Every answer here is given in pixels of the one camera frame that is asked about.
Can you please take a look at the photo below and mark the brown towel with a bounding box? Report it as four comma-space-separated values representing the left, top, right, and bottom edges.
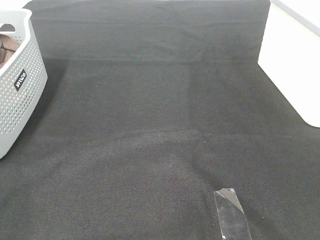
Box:
0, 34, 20, 68

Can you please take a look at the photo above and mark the clear tape strip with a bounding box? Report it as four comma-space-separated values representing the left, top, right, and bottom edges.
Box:
214, 188, 252, 240

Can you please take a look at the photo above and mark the black table cloth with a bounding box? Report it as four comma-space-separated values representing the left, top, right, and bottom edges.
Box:
0, 0, 320, 240

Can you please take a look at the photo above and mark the grey perforated laundry basket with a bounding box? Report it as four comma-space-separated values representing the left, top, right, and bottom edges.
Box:
0, 8, 48, 157

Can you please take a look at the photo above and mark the white plastic storage bin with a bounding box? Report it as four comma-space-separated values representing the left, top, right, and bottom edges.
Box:
257, 0, 320, 128

